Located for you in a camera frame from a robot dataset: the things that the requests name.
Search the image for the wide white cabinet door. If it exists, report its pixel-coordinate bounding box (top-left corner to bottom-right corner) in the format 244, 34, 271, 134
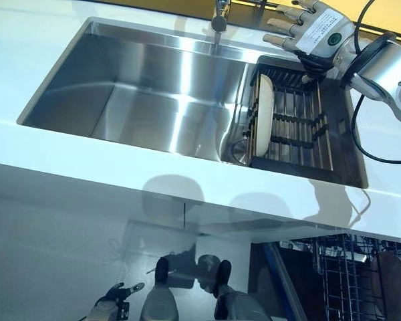
0, 160, 188, 235

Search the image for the beige round plate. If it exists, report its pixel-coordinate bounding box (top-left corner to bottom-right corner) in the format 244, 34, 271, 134
255, 74, 275, 156
370, 250, 401, 314

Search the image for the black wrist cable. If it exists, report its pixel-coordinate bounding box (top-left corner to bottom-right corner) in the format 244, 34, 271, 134
350, 0, 401, 165

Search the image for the narrow white cabinet door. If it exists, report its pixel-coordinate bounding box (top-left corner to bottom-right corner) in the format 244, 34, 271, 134
183, 200, 325, 245

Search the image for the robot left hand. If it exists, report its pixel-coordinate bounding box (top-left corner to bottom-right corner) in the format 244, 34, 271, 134
93, 282, 146, 314

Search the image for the chrome gooseneck faucet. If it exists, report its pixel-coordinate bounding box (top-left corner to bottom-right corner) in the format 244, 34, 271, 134
210, 0, 232, 33

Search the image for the black dish drying rack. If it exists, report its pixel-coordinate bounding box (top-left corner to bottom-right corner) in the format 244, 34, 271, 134
249, 55, 335, 171

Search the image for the stainless steel sink basin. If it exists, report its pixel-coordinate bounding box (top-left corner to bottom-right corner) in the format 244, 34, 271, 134
16, 16, 369, 188

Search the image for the dishwasher lower wire rack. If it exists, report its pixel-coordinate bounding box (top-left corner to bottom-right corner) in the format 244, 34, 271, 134
312, 233, 401, 321

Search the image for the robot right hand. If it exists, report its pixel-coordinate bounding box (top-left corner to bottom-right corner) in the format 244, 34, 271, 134
262, 0, 358, 84

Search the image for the steel sink drain strainer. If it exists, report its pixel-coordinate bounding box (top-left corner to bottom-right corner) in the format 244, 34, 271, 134
225, 138, 253, 165

